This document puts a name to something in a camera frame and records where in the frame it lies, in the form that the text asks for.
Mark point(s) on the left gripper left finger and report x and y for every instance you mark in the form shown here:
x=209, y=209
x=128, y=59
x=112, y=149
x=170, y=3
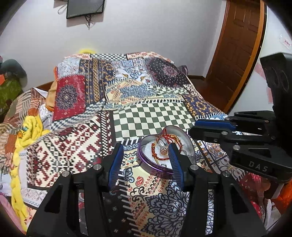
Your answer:
x=111, y=166

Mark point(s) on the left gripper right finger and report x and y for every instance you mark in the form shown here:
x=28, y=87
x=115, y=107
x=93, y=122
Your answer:
x=180, y=165

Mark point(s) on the purple heart-shaped tin box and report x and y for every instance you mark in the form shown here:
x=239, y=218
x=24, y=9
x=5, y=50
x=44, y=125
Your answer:
x=153, y=150

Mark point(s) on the colourful patchwork bedspread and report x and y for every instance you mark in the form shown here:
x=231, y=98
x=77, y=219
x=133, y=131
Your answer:
x=103, y=100

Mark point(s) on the yellow braided cloth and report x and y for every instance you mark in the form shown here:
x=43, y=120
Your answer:
x=32, y=129

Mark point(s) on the striped patterned blanket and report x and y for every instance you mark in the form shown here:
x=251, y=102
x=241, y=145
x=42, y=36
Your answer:
x=26, y=104

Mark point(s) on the brown wooden door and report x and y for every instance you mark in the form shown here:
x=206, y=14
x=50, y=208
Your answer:
x=236, y=52

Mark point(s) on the green patterned bag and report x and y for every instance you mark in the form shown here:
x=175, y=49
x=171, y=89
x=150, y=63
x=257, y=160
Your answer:
x=10, y=90

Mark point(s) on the wall-mounted black monitor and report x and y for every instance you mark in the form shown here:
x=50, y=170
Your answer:
x=76, y=8

